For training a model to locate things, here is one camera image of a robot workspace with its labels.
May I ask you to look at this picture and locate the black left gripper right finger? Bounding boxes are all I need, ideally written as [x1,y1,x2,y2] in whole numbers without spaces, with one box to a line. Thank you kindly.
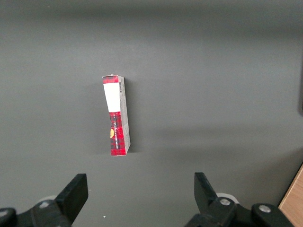
[184,172,294,227]

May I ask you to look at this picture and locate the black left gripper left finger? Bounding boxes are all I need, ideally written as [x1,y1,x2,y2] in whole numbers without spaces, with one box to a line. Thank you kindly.
[0,174,89,227]

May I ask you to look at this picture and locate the wooden drawer cabinet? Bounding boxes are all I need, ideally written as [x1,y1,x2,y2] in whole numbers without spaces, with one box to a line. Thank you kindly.
[278,162,303,227]

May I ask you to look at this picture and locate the red plaid cardboard box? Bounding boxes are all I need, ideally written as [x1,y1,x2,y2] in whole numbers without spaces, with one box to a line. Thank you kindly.
[102,74,132,157]

